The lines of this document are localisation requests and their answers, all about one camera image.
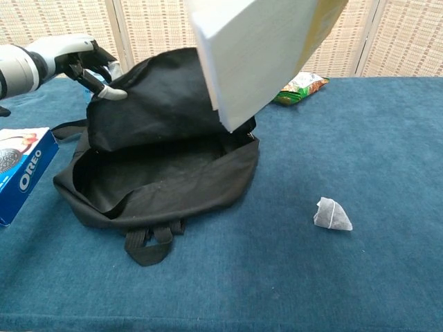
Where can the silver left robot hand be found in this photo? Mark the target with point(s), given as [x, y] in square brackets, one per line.
[60, 52]

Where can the black fabric backpack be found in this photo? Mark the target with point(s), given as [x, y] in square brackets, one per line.
[162, 166]

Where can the white book with yellow spine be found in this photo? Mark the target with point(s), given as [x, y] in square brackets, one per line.
[249, 58]

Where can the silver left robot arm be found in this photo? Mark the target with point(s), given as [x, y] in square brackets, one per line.
[17, 69]

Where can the light blue cube box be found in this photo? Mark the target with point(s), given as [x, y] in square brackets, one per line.
[87, 94]

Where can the blue Oreo cookie box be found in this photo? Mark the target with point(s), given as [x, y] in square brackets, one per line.
[24, 180]

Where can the green snack bag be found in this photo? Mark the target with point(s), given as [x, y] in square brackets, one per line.
[301, 88]

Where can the grey pyramid tea bag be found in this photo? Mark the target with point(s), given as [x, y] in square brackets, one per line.
[332, 216]

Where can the bamboo folding screen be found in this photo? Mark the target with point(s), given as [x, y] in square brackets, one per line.
[380, 38]

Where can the blue velvet tablecloth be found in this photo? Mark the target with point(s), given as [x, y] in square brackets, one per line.
[311, 269]

